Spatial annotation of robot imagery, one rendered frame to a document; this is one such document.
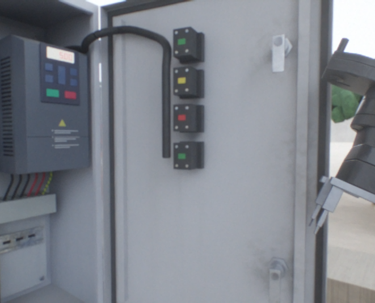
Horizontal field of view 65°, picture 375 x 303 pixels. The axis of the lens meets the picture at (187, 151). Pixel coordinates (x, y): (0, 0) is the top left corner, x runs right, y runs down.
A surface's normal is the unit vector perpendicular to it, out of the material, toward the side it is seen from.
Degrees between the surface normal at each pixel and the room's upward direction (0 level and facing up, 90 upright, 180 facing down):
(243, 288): 90
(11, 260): 90
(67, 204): 90
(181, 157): 90
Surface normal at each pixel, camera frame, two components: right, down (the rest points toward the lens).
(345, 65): -0.59, -0.22
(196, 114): 0.91, 0.02
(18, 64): -0.44, 0.04
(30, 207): 0.80, 0.03
